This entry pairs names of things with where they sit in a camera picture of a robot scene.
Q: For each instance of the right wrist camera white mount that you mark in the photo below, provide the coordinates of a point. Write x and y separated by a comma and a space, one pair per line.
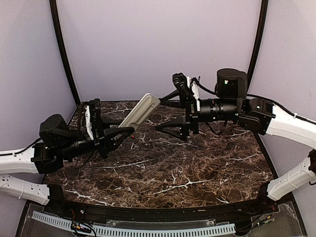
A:
186, 86

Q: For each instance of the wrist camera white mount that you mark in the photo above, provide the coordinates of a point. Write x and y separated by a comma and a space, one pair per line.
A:
186, 86
88, 125

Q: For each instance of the left black frame post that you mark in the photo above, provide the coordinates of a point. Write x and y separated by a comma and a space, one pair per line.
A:
62, 51

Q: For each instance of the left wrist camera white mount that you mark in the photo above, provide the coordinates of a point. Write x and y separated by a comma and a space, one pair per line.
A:
88, 125

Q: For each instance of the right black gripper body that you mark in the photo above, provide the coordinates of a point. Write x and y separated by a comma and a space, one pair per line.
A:
192, 113

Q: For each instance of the black frame post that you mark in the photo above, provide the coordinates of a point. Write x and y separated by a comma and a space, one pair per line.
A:
62, 51
258, 40

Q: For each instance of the white slotted cable duct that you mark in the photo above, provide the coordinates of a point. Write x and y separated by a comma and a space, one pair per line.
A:
103, 231

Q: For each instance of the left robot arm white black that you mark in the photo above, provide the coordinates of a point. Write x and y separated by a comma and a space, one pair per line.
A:
58, 143

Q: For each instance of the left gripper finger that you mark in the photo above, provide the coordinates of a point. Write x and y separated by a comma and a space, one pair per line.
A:
108, 122
115, 136

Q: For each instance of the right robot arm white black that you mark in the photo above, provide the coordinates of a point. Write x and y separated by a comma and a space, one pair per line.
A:
251, 112

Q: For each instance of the black front rail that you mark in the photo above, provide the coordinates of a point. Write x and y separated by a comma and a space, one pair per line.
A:
239, 211

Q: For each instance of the right black frame post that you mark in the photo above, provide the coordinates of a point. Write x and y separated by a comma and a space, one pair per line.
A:
258, 40

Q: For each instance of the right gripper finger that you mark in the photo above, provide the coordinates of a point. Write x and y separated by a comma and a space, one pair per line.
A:
176, 127
167, 100

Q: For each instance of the white remote control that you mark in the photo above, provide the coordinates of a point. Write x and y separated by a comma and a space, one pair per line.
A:
141, 112

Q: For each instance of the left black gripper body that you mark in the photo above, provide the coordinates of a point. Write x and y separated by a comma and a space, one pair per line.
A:
99, 138

